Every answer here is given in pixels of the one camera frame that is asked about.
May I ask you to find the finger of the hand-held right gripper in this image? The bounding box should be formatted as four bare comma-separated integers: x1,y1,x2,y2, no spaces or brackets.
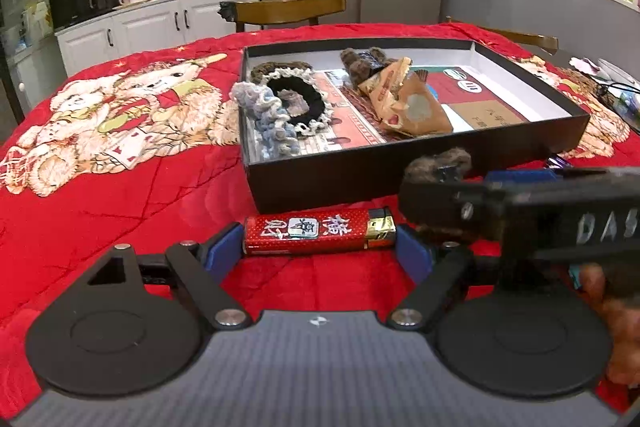
398,177,511,241
482,168,562,184

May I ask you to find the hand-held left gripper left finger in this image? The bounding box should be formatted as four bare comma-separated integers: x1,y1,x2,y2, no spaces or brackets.
86,222,253,333

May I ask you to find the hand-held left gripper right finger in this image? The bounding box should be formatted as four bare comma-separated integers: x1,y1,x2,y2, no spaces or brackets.
387,224,506,333

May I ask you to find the black shallow cardboard box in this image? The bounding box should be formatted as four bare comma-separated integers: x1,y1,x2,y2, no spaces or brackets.
239,38,592,216

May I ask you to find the red printed lighter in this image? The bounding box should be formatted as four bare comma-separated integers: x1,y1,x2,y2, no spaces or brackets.
243,207,397,257

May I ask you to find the blue crocheted scrunchie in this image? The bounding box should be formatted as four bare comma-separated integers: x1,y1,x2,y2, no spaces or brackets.
229,82,302,158

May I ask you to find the black lace-trimmed scrunchie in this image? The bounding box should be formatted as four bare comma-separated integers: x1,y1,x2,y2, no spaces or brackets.
261,69,335,138

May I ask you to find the brown lace-trimmed scrunchie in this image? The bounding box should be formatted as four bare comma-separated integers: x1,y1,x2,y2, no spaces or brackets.
249,60,315,84

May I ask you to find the person's right hand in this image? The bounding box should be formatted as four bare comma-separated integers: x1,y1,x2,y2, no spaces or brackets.
577,259,640,387

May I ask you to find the red printed card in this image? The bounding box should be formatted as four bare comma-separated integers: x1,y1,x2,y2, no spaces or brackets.
300,66,531,152

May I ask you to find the red printed blanket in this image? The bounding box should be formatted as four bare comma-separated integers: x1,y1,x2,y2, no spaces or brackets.
0,22,640,413

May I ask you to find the wooden chair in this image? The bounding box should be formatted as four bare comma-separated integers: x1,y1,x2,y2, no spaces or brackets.
219,0,347,34
445,17,560,56

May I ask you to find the white kitchen cabinet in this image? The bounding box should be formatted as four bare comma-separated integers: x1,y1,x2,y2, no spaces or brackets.
55,0,264,78

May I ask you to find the black microwave oven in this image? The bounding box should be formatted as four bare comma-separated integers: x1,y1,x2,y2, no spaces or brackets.
48,0,127,34

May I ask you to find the black cable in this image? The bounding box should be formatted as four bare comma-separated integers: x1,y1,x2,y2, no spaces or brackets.
590,79,640,108

